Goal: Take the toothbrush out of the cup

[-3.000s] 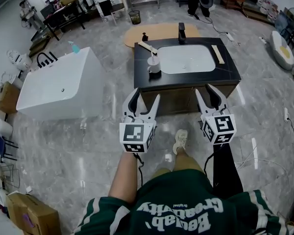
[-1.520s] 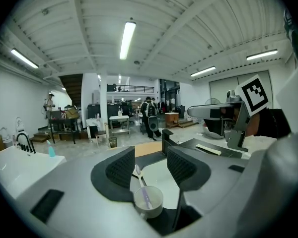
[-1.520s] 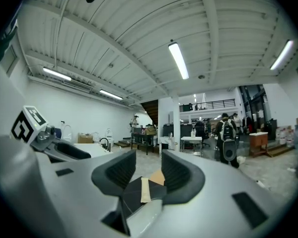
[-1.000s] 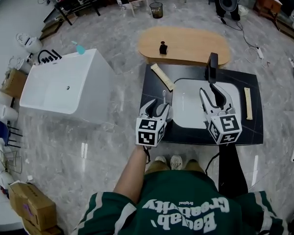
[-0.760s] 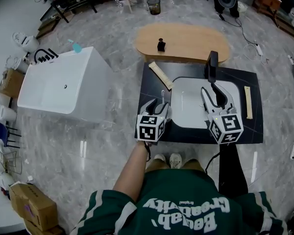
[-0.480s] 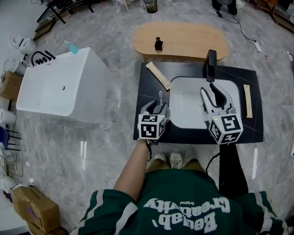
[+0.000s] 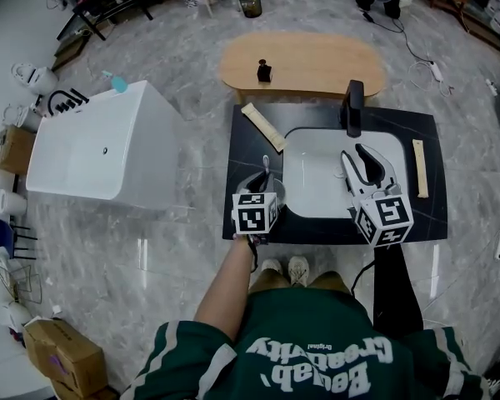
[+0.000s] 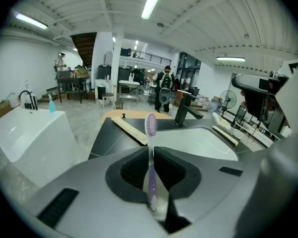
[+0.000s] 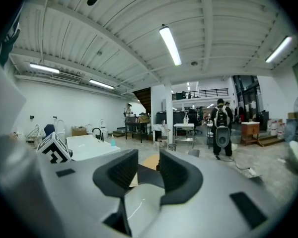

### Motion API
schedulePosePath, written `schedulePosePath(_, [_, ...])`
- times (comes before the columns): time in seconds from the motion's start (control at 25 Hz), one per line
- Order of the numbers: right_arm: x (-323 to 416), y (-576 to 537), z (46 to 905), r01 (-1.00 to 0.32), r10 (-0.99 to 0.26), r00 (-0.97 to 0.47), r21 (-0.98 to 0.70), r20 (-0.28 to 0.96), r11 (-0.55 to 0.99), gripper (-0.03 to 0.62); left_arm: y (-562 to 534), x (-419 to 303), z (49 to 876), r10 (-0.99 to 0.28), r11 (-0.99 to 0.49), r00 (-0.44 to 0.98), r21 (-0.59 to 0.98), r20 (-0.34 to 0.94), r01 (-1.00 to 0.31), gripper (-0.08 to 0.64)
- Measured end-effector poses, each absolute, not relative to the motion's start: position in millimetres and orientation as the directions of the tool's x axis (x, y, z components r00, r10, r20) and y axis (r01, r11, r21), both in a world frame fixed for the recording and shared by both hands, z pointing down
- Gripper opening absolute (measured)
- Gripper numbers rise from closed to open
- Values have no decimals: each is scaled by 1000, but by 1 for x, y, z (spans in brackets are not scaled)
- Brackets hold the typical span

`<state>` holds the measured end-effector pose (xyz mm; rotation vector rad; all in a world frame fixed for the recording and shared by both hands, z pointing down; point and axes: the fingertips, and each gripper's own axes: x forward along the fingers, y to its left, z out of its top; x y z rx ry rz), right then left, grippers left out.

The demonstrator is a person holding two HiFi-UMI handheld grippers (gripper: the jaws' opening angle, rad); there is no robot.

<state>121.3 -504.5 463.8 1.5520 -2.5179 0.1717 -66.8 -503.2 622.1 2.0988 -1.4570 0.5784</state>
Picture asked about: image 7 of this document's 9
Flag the green printed shirt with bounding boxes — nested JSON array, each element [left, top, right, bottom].
[[124, 287, 500, 400]]

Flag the white bathtub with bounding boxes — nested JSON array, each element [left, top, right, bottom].
[[25, 79, 181, 213]]

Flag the small black bottle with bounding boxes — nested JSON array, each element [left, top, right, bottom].
[[256, 57, 274, 84]]

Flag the large cardboard box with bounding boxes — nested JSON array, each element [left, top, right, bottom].
[[22, 317, 106, 400]]

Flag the brown trousers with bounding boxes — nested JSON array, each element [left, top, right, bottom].
[[247, 268, 352, 296]]

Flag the person's right white shoe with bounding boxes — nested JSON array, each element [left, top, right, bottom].
[[287, 255, 310, 287]]

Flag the person's white shoe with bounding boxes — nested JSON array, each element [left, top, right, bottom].
[[259, 257, 284, 277], [287, 255, 310, 287]]

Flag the black vanity counter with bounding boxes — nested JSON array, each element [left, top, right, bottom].
[[222, 102, 449, 246]]

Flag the white toilet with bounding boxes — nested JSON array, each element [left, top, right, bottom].
[[10, 61, 60, 96]]

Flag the oval wooden table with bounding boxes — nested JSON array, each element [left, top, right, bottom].
[[218, 31, 388, 104]]

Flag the short wooden strip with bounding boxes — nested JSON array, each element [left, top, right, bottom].
[[412, 138, 430, 200]]

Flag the black sink faucet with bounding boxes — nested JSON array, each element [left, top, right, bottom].
[[339, 79, 366, 138]]

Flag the clear glass cup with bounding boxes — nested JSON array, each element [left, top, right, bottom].
[[234, 171, 288, 215]]

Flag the teal spray bottle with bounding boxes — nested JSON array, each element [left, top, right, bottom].
[[101, 70, 129, 94]]

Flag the white sink basin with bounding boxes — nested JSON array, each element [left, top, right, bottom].
[[282, 126, 406, 219]]

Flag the person's left forearm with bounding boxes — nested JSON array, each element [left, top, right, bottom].
[[193, 233, 256, 343]]

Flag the black table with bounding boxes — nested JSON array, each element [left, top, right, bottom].
[[56, 0, 156, 42]]

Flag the person's left white shoe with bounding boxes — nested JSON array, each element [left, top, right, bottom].
[[259, 257, 284, 277]]

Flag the black mesh waste bin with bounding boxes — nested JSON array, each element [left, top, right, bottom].
[[236, 0, 263, 19]]

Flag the person's right forearm black sleeve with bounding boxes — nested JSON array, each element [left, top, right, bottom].
[[372, 242, 425, 341]]

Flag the long wooden strip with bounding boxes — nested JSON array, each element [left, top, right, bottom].
[[240, 102, 287, 154]]

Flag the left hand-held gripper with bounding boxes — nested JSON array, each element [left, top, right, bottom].
[[232, 170, 282, 238]]

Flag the black bathtub faucet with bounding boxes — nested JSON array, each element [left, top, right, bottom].
[[45, 87, 91, 117]]

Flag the wire rack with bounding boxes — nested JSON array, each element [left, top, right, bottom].
[[0, 261, 43, 304]]

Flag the small cardboard box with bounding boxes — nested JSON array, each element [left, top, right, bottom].
[[0, 124, 38, 176]]

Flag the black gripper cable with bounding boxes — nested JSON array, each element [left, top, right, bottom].
[[348, 259, 377, 296]]

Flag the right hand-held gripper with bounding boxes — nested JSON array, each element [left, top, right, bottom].
[[340, 142, 415, 250]]

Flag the black wrist strap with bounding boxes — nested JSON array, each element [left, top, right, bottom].
[[247, 235, 260, 273]]

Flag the blue chair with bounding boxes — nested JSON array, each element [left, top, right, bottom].
[[0, 216, 39, 262]]

